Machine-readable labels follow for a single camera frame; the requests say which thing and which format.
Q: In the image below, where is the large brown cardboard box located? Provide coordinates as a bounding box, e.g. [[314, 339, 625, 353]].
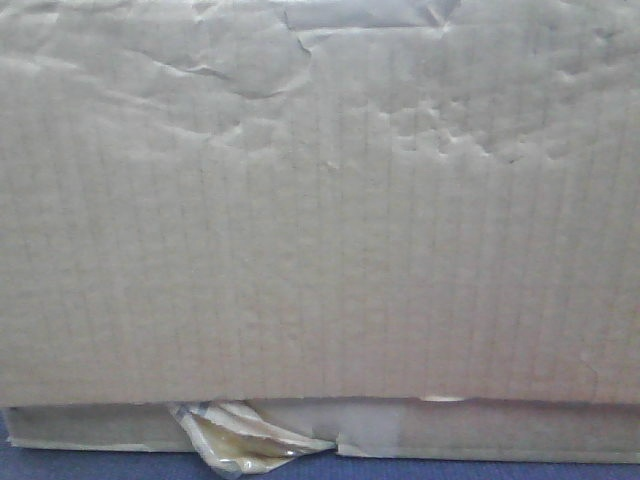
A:
[[1, 1, 639, 463]]

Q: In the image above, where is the crumpled clear packing tape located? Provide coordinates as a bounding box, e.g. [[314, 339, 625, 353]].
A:
[[167, 401, 336, 479]]

